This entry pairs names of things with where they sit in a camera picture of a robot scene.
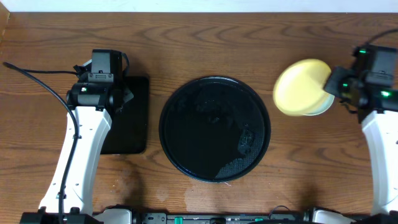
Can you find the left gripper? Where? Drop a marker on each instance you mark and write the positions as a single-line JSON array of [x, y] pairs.
[[125, 96]]

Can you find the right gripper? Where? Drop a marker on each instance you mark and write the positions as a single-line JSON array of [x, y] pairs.
[[331, 86]]

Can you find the light blue plate back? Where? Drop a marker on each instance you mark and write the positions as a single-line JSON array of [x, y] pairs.
[[324, 107]]

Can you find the yellow plate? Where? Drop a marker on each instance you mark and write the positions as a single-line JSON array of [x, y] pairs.
[[299, 88]]

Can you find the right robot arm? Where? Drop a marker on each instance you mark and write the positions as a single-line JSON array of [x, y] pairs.
[[376, 108]]

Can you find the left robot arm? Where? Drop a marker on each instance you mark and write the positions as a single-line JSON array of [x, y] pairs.
[[69, 199]]

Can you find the rectangular black tray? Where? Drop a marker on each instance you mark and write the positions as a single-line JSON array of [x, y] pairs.
[[128, 133]]

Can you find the round black tray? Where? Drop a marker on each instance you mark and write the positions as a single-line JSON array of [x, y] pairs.
[[215, 129]]

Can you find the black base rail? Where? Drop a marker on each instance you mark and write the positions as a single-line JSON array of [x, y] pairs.
[[217, 218]]

